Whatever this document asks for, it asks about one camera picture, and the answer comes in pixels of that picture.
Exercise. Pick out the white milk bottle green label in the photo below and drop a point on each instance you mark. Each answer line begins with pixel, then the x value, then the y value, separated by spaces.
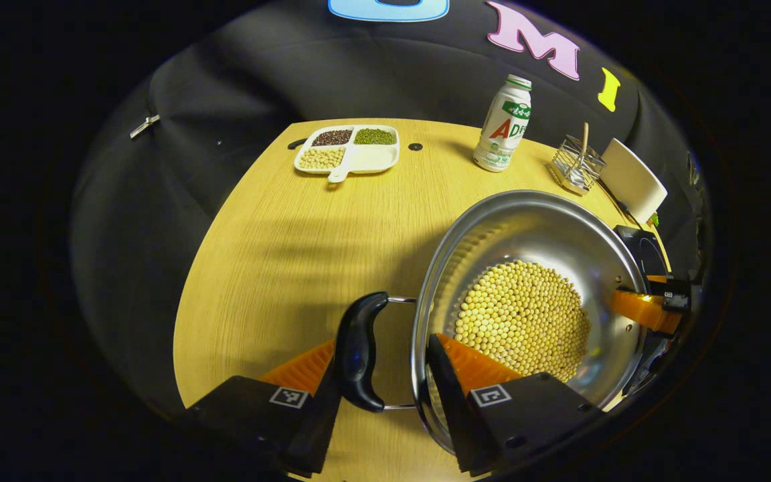
pixel 502 134

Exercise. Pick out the heap of yellow soybeans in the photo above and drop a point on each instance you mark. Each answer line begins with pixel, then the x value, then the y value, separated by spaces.
pixel 526 321

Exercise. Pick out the white toaster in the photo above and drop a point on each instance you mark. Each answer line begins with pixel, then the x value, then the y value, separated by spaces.
pixel 633 181

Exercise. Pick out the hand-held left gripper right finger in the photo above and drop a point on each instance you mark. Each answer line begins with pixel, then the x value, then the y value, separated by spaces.
pixel 449 402

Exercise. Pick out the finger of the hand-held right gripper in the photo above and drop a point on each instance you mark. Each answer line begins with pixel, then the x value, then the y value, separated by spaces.
pixel 666 281
pixel 646 309

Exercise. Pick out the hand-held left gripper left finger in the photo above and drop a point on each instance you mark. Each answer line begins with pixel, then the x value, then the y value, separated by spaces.
pixel 322 418

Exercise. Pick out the silver metal clip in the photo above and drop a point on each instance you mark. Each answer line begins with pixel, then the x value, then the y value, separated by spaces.
pixel 144 126

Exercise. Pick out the black induction cooktop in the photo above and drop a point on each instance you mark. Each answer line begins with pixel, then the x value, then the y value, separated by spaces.
pixel 646 251

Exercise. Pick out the toy sandwich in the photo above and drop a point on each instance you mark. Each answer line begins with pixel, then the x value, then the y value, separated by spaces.
pixel 653 218

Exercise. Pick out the white divided dish with beans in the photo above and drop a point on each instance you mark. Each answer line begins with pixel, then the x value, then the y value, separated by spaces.
pixel 372 159

